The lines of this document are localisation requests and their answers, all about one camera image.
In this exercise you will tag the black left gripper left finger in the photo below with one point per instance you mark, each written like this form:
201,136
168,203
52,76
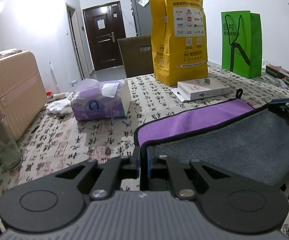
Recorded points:
54,201

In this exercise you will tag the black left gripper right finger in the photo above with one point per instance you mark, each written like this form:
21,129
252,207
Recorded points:
233,202

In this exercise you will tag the purple and grey towel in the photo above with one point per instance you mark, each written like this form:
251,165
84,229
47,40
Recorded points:
252,142

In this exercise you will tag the calligraphy print tablecloth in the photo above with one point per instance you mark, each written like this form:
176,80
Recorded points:
51,144

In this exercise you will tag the clear drinking glass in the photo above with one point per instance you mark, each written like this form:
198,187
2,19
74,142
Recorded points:
10,154

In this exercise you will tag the green paper shopping bag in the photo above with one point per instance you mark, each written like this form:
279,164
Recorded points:
242,43

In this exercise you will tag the crumpled white tissue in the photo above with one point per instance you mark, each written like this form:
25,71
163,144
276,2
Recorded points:
59,107

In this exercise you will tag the white flat box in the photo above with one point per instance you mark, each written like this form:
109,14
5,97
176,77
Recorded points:
200,89

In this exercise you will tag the purple tissue box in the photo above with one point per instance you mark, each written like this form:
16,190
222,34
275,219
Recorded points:
94,100

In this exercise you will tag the beige hard suitcase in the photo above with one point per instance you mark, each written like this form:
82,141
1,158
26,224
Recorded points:
22,93

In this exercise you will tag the yellow paper delivery bag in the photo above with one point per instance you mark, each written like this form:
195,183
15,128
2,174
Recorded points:
178,40

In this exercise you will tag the grey refrigerator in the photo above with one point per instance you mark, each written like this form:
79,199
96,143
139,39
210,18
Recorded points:
142,16

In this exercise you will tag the dark brown entrance door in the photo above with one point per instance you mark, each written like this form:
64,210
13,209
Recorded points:
104,27

